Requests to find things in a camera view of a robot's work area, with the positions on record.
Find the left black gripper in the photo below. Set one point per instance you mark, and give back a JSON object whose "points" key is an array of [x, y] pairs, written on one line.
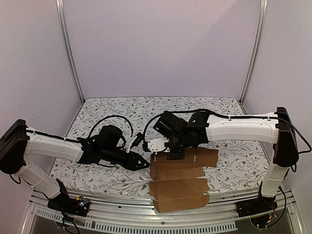
{"points": [[132, 164]]}

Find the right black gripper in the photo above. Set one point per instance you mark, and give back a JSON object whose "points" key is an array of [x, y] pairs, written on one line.
{"points": [[175, 155]]}

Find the brown cardboard paper box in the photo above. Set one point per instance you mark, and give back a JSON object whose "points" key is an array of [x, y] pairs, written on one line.
{"points": [[179, 185]]}

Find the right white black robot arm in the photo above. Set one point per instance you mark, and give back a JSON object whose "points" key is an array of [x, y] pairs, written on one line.
{"points": [[274, 128]]}

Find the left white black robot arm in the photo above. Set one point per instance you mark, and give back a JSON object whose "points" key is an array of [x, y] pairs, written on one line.
{"points": [[20, 141]]}

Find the floral patterned table mat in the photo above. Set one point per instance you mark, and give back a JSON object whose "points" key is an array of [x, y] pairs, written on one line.
{"points": [[241, 165]]}

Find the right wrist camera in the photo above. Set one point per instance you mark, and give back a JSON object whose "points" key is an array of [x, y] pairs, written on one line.
{"points": [[155, 146]]}

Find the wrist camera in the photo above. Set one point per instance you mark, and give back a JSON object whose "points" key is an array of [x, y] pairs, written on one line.
{"points": [[133, 141], [155, 146]]}

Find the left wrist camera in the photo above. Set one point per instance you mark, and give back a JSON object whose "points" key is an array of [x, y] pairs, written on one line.
{"points": [[133, 141]]}

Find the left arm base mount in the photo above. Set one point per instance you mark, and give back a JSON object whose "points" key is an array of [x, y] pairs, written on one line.
{"points": [[65, 204]]}

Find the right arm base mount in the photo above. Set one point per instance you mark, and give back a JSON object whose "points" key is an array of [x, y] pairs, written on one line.
{"points": [[255, 206]]}

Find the aluminium front rail frame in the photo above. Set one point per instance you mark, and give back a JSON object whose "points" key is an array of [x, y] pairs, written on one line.
{"points": [[121, 214]]}

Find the left aluminium corner post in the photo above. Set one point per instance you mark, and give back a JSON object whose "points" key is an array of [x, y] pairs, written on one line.
{"points": [[68, 49]]}

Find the aluminium corner post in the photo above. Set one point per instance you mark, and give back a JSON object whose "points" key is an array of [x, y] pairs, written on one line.
{"points": [[68, 49], [255, 51]]}

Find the right aluminium corner post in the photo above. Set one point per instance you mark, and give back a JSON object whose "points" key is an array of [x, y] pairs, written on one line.
{"points": [[255, 51]]}

